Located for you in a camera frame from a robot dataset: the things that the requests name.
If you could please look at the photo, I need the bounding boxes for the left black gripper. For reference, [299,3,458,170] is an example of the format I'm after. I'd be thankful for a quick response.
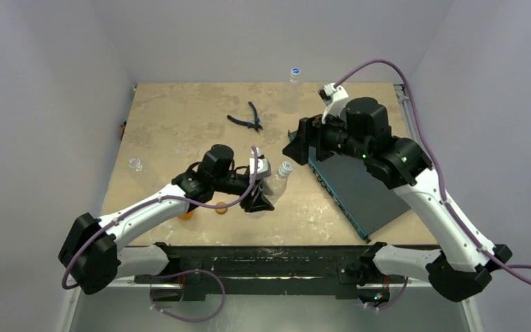
[212,172,274,211]

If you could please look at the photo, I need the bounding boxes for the clear plastic bottle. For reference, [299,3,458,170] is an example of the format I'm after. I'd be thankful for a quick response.
[281,70,302,114]

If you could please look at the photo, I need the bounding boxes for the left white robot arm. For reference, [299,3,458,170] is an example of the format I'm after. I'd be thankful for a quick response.
[58,144,274,295]

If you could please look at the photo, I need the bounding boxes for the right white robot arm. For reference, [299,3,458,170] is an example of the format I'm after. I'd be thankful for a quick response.
[282,98,512,302]

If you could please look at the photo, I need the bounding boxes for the orange bottle cap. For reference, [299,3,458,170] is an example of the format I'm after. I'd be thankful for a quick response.
[214,202,228,214]

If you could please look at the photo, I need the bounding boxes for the orange juice bottle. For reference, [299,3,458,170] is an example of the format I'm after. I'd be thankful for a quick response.
[178,211,194,221]

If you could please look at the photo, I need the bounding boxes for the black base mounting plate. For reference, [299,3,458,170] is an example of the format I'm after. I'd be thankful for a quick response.
[134,245,404,307]

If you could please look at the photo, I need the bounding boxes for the blue handled pliers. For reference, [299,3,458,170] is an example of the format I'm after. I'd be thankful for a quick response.
[226,101,263,133]

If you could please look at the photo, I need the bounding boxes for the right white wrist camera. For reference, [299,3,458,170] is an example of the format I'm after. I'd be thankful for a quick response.
[318,83,350,124]

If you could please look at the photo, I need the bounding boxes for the dark network switch box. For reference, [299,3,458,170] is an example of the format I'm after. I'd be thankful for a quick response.
[306,147,410,243]

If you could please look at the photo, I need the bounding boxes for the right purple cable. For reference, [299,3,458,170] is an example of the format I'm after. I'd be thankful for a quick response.
[334,59,531,291]

